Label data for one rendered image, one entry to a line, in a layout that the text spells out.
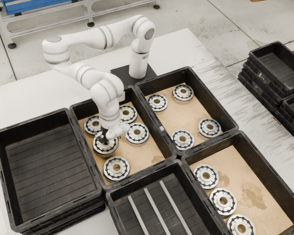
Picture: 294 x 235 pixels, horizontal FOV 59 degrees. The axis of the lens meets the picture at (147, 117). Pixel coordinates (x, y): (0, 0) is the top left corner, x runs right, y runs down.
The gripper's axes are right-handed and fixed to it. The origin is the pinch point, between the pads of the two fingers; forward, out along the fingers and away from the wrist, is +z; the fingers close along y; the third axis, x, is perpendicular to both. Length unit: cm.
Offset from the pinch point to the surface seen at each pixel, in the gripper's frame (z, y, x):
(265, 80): 39, -122, -9
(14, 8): 51, 3, -190
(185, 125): 5.1, -33.0, 7.4
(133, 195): 4.8, 3.2, 22.7
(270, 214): 5, -37, 55
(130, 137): 2.0, -7.5, 1.9
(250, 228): 2, -26, 55
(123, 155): 4.7, -1.7, 6.3
